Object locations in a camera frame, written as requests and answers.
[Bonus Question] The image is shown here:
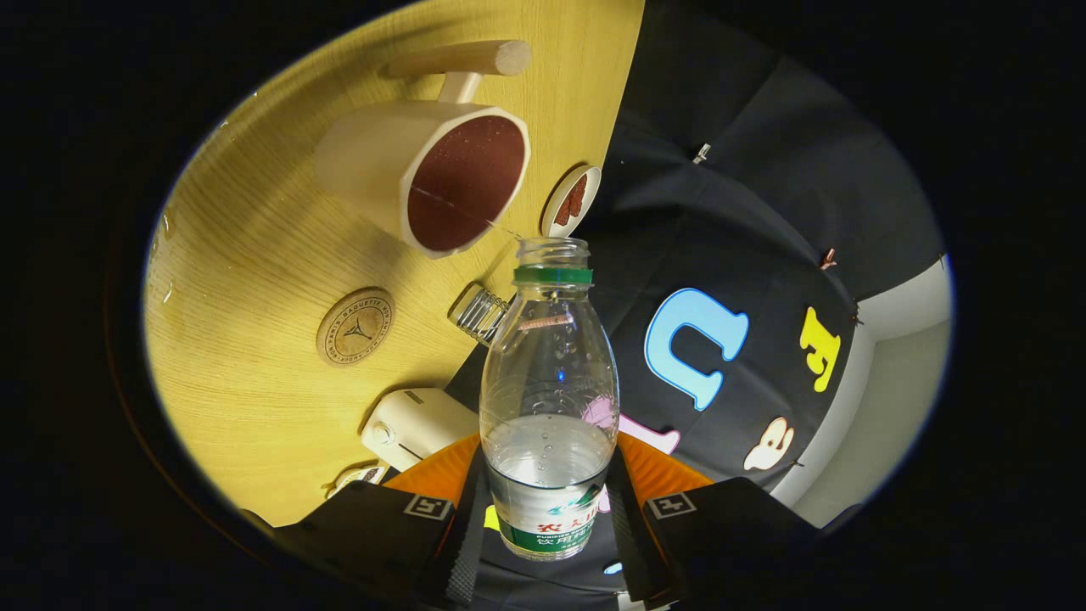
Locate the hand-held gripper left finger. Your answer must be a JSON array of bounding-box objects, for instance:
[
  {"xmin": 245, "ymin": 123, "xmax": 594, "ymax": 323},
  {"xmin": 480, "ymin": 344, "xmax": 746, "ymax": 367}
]
[{"xmin": 276, "ymin": 433, "xmax": 491, "ymax": 610}]

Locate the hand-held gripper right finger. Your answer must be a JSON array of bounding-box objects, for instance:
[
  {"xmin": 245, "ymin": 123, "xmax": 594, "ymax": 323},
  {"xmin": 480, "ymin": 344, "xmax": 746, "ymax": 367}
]
[{"xmin": 602, "ymin": 431, "xmax": 822, "ymax": 611}]

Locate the clear plastic bottle green label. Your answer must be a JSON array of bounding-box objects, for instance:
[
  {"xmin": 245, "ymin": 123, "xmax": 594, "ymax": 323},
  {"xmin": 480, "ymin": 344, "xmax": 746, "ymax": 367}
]
[{"xmin": 479, "ymin": 238, "xmax": 621, "ymax": 562}]

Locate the round wooden coaster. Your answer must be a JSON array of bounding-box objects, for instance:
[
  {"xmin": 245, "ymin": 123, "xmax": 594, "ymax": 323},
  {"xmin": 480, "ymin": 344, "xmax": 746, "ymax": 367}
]
[{"xmin": 316, "ymin": 287, "xmax": 396, "ymax": 367}]

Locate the cream cup wooden handle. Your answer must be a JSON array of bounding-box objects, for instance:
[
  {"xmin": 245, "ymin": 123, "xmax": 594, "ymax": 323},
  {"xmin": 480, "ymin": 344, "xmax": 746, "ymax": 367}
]
[{"xmin": 312, "ymin": 40, "xmax": 533, "ymax": 260}]

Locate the small white dish with beans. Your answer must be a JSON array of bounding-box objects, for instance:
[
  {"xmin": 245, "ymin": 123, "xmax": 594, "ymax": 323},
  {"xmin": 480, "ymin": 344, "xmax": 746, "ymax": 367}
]
[{"xmin": 327, "ymin": 462, "xmax": 391, "ymax": 500}]

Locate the white toaster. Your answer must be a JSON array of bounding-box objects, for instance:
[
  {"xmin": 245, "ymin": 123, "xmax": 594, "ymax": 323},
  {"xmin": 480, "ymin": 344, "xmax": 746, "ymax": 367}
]
[{"xmin": 361, "ymin": 388, "xmax": 480, "ymax": 473}]

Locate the ribbed clear glass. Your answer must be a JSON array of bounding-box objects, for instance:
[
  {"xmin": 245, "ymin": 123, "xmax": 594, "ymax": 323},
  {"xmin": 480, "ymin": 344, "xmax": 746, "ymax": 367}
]
[{"xmin": 450, "ymin": 284, "xmax": 510, "ymax": 345}]

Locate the small white round plate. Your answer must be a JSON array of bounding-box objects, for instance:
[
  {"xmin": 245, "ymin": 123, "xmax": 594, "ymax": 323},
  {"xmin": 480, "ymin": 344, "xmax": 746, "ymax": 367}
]
[{"xmin": 541, "ymin": 164, "xmax": 602, "ymax": 238}]

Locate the wooden table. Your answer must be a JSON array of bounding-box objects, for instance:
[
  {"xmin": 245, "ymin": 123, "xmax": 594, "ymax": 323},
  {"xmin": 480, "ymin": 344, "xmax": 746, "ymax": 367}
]
[{"xmin": 143, "ymin": 0, "xmax": 646, "ymax": 527}]

